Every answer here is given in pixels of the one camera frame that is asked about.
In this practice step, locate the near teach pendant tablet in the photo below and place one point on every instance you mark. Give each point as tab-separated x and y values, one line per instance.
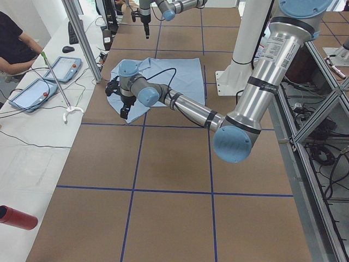
34	95

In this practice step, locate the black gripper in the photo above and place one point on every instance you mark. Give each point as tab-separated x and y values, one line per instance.
126	100
145	18

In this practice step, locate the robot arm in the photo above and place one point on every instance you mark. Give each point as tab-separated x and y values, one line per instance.
167	9
270	35

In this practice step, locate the light blue t-shirt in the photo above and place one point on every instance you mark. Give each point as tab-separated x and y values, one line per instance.
188	79

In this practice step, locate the black keyboard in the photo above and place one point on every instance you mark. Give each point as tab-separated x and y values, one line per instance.
73	39

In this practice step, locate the teach pendant tablet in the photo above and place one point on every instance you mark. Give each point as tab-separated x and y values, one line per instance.
34	95
65	68

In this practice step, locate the seated person in black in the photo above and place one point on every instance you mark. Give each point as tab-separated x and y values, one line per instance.
18	50

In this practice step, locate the far teach pendant tablet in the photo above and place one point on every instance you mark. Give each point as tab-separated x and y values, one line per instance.
65	68

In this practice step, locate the red cylinder bottle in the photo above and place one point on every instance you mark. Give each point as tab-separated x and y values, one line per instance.
16	218

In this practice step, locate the black computer mouse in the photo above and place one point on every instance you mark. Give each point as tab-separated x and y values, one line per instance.
68	49

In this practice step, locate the aluminium frame post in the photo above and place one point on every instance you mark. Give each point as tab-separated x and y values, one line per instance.
73	17

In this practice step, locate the metal stick with white hook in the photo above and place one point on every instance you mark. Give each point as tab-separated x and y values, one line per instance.
69	108

